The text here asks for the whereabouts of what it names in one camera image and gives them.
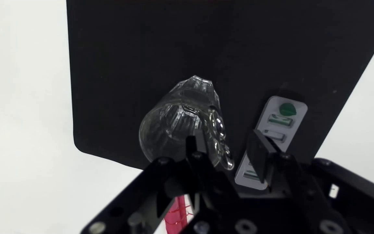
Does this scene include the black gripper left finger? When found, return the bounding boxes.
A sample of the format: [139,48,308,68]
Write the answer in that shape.
[186,135,237,196]

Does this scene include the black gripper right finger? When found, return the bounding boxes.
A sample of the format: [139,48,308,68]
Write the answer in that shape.
[243,130,302,192]

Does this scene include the clear glass cup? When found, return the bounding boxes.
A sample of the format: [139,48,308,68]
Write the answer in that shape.
[138,74,237,172]

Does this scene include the white label strip on mat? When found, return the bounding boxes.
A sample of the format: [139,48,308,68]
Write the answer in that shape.
[234,95,309,191]

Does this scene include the black rectangular mat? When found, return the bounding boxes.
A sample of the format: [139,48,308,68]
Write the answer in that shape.
[65,0,374,172]

